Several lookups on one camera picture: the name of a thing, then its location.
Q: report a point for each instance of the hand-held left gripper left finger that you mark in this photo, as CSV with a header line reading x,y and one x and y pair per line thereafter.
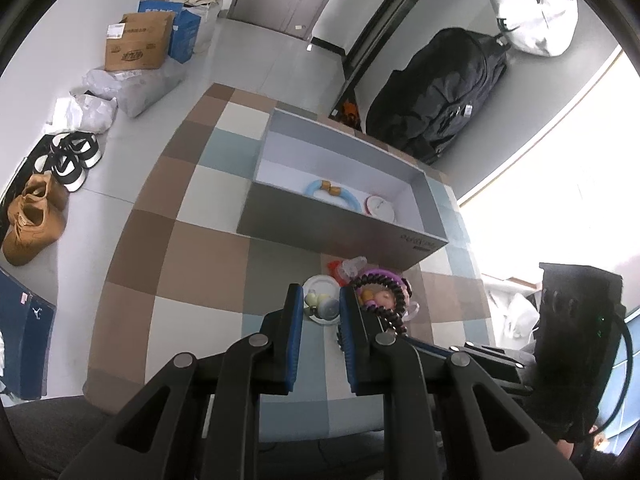
x,y
296,340

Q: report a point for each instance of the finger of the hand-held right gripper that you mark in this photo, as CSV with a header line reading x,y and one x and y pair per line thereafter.
x,y
495,357
520,385

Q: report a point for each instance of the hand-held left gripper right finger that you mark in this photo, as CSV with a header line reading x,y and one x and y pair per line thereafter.
x,y
350,345

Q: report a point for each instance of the white round container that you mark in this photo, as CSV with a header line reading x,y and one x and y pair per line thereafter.
x,y
320,305

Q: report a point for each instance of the purple bangle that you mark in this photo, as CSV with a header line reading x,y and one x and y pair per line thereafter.
x,y
380,274

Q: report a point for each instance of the grey cardboard box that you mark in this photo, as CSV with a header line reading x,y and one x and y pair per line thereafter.
x,y
325,225

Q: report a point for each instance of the person's right hand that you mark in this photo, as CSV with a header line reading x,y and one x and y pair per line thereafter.
x,y
565,450

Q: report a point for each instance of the white bag by window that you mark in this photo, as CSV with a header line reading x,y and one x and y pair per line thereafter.
x,y
515,310

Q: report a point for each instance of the pink yellow trinket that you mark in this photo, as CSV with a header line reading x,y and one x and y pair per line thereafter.
x,y
382,299

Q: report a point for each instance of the checkered mat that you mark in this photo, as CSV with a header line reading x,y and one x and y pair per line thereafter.
x,y
200,270

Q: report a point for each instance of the white round case red rim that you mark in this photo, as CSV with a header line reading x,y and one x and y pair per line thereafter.
x,y
381,208

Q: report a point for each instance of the blue bangle with wooden beads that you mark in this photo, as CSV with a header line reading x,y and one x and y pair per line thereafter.
x,y
351,201

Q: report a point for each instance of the orange black item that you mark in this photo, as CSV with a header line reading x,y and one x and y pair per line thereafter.
x,y
350,112

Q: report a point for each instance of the black backpack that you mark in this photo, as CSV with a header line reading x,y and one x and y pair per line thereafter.
x,y
440,90

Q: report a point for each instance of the brown suede shoe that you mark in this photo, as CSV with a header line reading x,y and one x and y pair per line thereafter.
x,y
32,232
47,192

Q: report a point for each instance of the black white sandals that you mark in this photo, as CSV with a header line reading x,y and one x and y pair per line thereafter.
x,y
65,170

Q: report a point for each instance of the black white sneaker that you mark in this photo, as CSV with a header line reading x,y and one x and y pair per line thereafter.
x,y
80,147

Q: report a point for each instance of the large white plastic bag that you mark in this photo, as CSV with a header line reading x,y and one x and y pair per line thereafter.
x,y
140,90

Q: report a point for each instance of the crumpled white plastic bag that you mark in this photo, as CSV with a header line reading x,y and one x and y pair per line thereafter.
x,y
90,112

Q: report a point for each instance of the black metal stand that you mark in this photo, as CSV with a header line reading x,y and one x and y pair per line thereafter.
x,y
380,25

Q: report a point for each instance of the blue cardboard box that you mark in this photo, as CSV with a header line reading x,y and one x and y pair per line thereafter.
x,y
185,35

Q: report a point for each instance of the white duffel bag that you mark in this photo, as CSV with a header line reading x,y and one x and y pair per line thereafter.
x,y
535,10

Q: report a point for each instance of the brown cardboard box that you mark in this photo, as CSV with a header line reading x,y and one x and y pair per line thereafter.
x,y
137,45

